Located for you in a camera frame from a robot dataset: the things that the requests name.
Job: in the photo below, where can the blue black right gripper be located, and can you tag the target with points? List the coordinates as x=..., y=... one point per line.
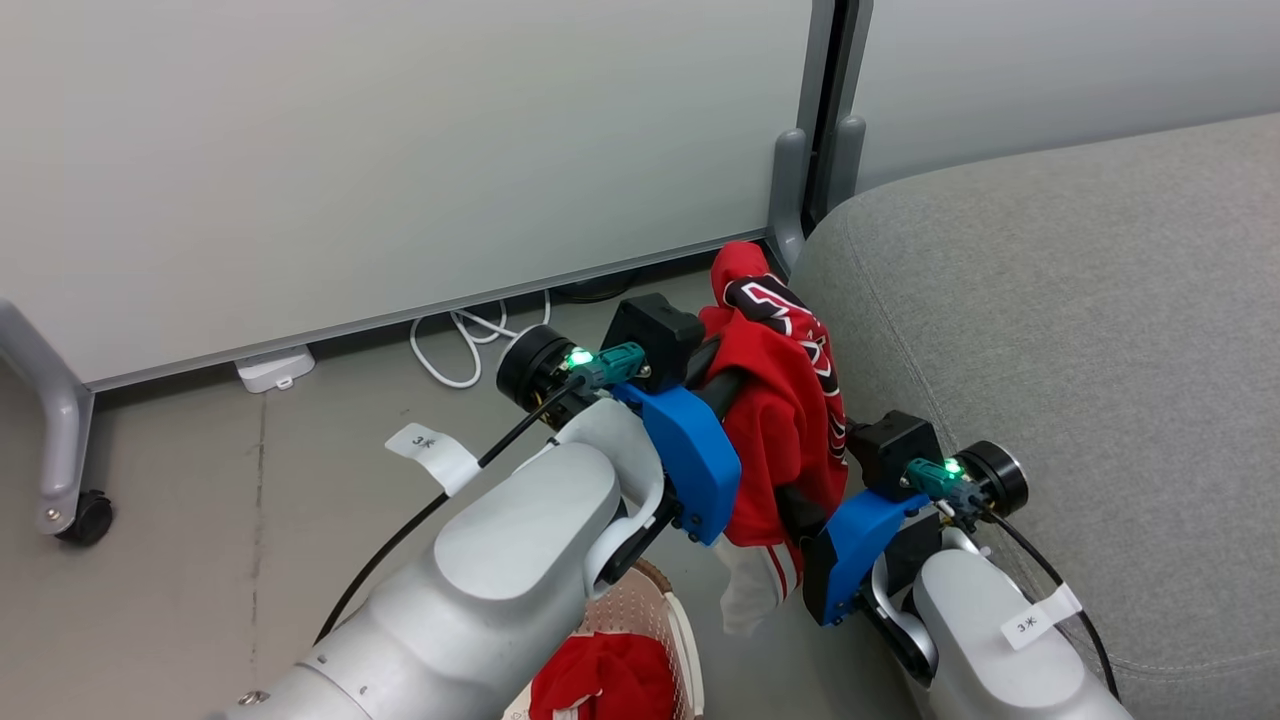
x=845, y=550

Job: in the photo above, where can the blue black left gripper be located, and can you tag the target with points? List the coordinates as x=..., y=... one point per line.
x=695, y=460

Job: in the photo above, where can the red jersey with white lettering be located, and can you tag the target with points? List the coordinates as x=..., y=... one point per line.
x=780, y=420

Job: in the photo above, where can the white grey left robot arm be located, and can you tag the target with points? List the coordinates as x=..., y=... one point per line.
x=500, y=580

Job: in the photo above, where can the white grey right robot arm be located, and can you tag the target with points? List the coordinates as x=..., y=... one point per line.
x=990, y=640

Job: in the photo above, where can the cream perforated laundry basket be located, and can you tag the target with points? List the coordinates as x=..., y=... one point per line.
x=640, y=605

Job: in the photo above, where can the plain red garment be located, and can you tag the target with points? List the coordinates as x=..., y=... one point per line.
x=600, y=680

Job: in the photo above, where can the grey fabric sofa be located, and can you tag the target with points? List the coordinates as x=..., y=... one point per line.
x=1050, y=320

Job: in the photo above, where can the wide white partition panel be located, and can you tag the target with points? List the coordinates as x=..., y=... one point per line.
x=400, y=150

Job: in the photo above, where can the small white plastic box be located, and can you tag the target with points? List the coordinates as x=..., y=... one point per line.
x=275, y=370

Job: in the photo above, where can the narrow white partition panel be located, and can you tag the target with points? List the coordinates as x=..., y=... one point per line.
x=1050, y=70

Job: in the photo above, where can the black caster wheel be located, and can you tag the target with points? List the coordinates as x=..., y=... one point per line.
x=88, y=520

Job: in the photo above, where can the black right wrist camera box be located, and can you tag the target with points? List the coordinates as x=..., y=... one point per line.
x=890, y=450

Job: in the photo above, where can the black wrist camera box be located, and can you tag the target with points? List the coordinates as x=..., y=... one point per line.
x=890, y=450
x=655, y=330

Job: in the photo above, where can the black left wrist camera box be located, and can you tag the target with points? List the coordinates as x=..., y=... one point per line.
x=655, y=330

